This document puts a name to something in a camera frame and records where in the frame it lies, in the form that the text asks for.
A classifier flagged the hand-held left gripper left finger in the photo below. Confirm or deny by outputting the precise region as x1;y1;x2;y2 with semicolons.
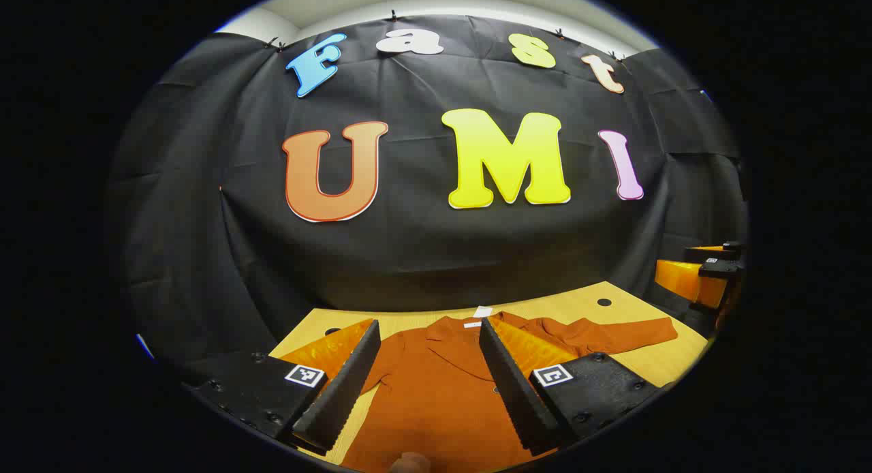
183;318;382;457

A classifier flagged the orange corduroy jacket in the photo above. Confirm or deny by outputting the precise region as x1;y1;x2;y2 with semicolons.
341;311;679;473

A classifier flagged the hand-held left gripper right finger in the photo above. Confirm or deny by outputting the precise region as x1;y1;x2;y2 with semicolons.
479;316;665;458

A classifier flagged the black backdrop cloth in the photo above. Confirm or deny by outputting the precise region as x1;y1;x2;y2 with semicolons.
106;13;750;385

